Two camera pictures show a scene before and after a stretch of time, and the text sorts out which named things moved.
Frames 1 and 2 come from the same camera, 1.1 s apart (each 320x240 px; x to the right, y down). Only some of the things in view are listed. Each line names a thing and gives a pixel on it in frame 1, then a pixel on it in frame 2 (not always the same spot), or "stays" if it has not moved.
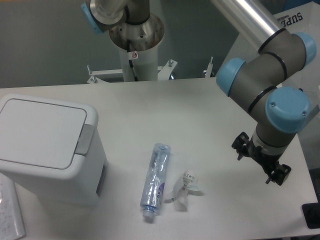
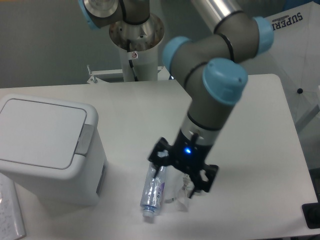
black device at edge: (311, 213) stays
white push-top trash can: (52, 150) stays
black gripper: (244, 146) -> (186, 156)
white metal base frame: (163, 71) stays
